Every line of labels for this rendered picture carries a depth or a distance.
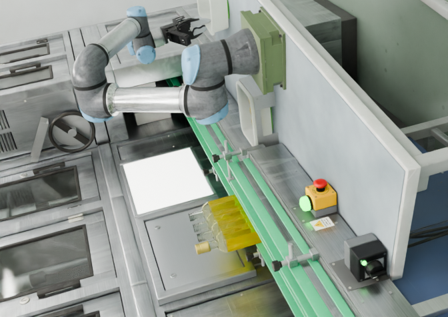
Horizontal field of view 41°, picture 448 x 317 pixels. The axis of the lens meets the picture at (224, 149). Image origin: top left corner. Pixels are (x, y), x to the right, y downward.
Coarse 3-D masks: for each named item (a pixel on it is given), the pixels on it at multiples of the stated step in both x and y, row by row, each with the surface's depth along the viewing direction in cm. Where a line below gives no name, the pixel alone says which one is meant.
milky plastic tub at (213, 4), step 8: (200, 0) 254; (208, 0) 254; (216, 0) 234; (224, 0) 235; (200, 8) 256; (208, 8) 257; (216, 8) 236; (224, 8) 237; (200, 16) 256; (208, 16) 254; (216, 16) 238; (224, 16) 239; (208, 24) 249; (216, 24) 240; (224, 24) 241
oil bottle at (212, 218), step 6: (240, 204) 206; (222, 210) 205; (228, 210) 204; (234, 210) 204; (240, 210) 204; (210, 216) 203; (216, 216) 202; (222, 216) 202; (228, 216) 202; (210, 222) 201; (210, 228) 202
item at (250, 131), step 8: (240, 88) 222; (240, 96) 224; (248, 96) 208; (240, 104) 225; (248, 104) 226; (240, 112) 227; (248, 112) 228; (240, 120) 229; (248, 120) 229; (248, 128) 230; (256, 128) 214; (248, 136) 226; (256, 136) 215; (256, 144) 216
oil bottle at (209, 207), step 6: (222, 198) 210; (228, 198) 209; (234, 198) 209; (204, 204) 209; (210, 204) 208; (216, 204) 207; (222, 204) 207; (228, 204) 207; (234, 204) 207; (204, 210) 206; (210, 210) 206; (216, 210) 206; (204, 216) 207
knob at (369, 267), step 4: (376, 260) 148; (368, 264) 148; (372, 264) 147; (376, 264) 147; (380, 264) 147; (368, 268) 148; (372, 268) 147; (376, 268) 147; (380, 268) 147; (368, 272) 148; (372, 272) 147; (376, 272) 147; (380, 272) 147; (384, 272) 147; (372, 276) 146; (376, 276) 146; (380, 276) 147
